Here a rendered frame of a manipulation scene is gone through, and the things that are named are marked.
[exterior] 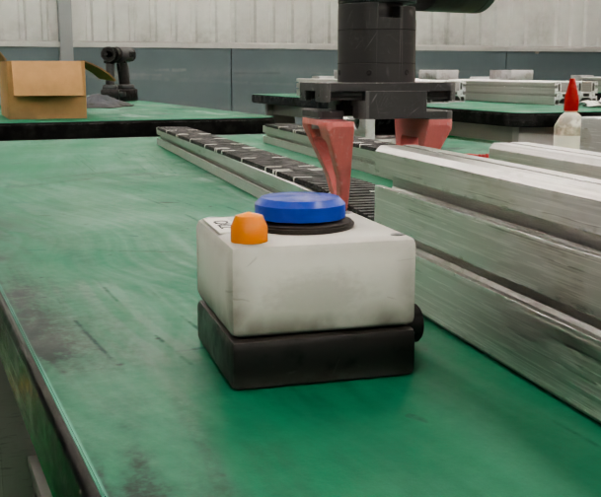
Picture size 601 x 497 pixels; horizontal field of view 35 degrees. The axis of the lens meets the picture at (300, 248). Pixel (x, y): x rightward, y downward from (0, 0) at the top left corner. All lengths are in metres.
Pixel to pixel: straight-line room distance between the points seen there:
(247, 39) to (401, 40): 11.43
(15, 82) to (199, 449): 2.30
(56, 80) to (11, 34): 8.88
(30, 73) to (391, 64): 1.98
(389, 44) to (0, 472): 1.33
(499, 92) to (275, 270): 3.56
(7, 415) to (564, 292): 1.51
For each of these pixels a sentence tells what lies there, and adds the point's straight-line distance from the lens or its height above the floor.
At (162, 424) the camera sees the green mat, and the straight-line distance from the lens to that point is 0.36.
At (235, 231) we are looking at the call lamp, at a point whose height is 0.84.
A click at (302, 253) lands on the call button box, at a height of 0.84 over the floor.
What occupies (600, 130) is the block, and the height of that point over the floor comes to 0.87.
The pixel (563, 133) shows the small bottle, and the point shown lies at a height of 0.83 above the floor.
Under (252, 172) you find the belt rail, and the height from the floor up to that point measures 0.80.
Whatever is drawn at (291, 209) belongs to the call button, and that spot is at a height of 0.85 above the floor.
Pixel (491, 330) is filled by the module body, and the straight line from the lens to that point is 0.44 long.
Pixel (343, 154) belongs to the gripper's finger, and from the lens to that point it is 0.69.
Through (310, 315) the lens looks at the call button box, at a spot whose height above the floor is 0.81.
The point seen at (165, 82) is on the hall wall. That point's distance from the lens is 11.81.
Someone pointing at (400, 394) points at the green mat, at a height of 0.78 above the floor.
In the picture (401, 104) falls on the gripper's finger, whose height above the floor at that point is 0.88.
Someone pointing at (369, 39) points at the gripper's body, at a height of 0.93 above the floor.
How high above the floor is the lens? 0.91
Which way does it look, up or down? 11 degrees down
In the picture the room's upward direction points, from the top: straight up
